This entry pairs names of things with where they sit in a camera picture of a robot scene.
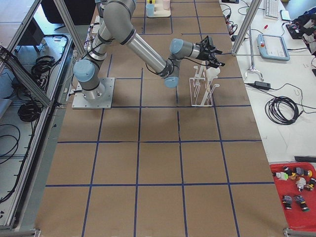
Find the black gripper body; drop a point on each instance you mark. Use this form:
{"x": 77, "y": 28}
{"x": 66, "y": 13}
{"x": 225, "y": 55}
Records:
{"x": 203, "y": 55}

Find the white ikea cup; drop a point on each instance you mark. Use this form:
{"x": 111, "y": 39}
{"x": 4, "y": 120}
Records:
{"x": 212, "y": 73}

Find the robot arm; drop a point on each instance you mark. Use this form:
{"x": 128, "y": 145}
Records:
{"x": 117, "y": 30}

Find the blue teach pendant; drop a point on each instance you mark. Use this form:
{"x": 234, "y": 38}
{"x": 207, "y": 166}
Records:
{"x": 272, "y": 47}

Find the black power adapter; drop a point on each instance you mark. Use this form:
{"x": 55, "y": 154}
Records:
{"x": 262, "y": 85}

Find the cream plastic tray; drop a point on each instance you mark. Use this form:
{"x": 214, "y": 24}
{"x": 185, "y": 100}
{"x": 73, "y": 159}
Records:
{"x": 162, "y": 8}

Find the white keyboard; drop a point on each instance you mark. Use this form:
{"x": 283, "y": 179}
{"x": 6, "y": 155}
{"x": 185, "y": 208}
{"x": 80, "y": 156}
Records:
{"x": 271, "y": 9}

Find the black smartphone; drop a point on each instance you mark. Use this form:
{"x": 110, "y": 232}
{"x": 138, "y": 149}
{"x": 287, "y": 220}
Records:
{"x": 285, "y": 15}

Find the red parts bin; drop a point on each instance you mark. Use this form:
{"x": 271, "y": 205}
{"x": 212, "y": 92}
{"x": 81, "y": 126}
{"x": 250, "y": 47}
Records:
{"x": 298, "y": 219}

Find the white wire cup rack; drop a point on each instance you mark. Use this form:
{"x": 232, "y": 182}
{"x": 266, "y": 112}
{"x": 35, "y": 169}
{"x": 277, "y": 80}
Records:
{"x": 201, "y": 90}

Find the aluminium frame post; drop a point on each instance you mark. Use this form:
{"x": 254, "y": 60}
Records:
{"x": 245, "y": 26}

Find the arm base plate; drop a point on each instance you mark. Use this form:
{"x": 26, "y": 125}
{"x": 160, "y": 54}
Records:
{"x": 101, "y": 97}

